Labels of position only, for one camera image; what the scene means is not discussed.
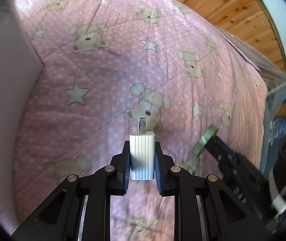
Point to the white usb charger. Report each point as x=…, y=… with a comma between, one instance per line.
x=142, y=152

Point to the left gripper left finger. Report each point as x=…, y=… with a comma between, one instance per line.
x=111, y=180

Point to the white cardboard box yellow tape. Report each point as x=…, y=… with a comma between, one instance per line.
x=20, y=67

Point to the pink bear quilt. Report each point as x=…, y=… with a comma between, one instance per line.
x=106, y=63

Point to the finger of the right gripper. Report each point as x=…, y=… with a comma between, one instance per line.
x=225, y=150

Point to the bubble wrap right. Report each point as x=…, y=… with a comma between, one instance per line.
x=275, y=81

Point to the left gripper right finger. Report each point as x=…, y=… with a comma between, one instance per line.
x=175, y=181

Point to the green tape roll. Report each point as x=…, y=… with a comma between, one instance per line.
x=200, y=145

